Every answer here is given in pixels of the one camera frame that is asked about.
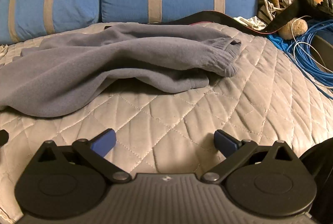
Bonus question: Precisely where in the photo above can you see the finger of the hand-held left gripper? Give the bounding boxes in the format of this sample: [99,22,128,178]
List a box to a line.
[0,130,9,147]

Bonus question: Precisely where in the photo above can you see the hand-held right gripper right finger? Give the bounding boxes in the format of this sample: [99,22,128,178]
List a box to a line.
[201,129,301,184]

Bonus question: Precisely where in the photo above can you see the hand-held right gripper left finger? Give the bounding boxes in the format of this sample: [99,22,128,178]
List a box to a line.
[34,129,132,184]

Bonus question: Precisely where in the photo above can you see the grey fleece pants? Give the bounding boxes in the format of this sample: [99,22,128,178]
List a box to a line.
[0,23,242,118]

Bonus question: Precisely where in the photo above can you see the white crumpled cloth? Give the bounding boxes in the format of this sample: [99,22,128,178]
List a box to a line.
[233,16,267,30]

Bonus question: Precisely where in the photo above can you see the tan plush toy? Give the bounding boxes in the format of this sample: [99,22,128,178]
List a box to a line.
[280,18,309,40]

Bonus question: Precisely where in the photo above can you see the white striped cloth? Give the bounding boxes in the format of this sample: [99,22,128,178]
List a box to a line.
[259,0,285,17]

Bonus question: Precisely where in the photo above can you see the white cable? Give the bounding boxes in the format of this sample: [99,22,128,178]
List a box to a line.
[291,15,333,89]

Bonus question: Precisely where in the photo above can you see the blue cable coil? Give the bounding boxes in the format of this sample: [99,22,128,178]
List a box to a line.
[269,18,333,89]

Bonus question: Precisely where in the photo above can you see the black strap with red edge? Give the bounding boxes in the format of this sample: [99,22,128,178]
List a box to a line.
[146,6,299,35]

